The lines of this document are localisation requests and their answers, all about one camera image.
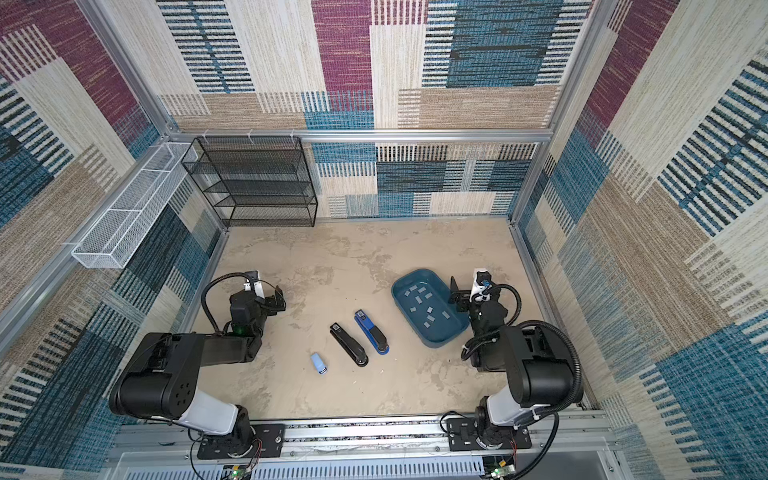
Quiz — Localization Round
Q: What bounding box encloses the black stapler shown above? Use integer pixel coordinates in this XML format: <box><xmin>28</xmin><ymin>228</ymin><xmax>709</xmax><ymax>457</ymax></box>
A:
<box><xmin>330</xmin><ymin>322</ymin><xmax>369</xmax><ymax>367</ymax></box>

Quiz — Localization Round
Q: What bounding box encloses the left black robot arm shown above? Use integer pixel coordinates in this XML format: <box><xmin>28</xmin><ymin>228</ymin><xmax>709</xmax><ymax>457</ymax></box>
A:
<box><xmin>109</xmin><ymin>271</ymin><xmax>287</xmax><ymax>458</ymax></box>

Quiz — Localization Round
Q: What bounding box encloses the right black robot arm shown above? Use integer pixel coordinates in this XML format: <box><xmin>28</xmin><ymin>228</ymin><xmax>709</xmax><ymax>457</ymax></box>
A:
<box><xmin>449</xmin><ymin>270</ymin><xmax>583</xmax><ymax>449</ymax></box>

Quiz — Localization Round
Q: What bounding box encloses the teal plastic tray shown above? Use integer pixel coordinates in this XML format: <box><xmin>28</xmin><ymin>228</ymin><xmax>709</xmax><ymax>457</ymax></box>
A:
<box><xmin>391</xmin><ymin>269</ymin><xmax>470</xmax><ymax>349</ymax></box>

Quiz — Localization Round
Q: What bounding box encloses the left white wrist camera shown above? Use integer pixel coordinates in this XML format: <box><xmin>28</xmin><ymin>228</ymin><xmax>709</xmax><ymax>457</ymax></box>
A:
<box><xmin>244</xmin><ymin>270</ymin><xmax>265</xmax><ymax>299</ymax></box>

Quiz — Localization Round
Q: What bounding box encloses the black wire mesh shelf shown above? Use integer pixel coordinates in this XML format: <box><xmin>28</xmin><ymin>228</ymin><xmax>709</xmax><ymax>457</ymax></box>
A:
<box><xmin>181</xmin><ymin>136</ymin><xmax>318</xmax><ymax>228</ymax></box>

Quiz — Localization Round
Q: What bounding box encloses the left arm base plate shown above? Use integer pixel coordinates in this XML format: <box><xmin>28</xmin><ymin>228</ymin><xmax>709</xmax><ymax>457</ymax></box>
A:
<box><xmin>196</xmin><ymin>423</ymin><xmax>286</xmax><ymax>460</ymax></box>

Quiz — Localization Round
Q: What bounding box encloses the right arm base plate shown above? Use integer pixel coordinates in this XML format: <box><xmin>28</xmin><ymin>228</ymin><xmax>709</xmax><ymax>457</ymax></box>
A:
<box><xmin>440</xmin><ymin>416</ymin><xmax>532</xmax><ymax>451</ymax></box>

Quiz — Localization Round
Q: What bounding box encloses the white wire mesh basket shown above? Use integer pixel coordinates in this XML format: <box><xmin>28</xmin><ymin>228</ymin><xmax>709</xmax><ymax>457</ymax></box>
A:
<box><xmin>72</xmin><ymin>142</ymin><xmax>189</xmax><ymax>269</ymax></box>

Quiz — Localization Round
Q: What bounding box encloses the aluminium mounting rail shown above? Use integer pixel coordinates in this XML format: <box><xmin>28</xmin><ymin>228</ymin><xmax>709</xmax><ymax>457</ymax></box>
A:
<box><xmin>100</xmin><ymin>410</ymin><xmax>632</xmax><ymax>479</ymax></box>

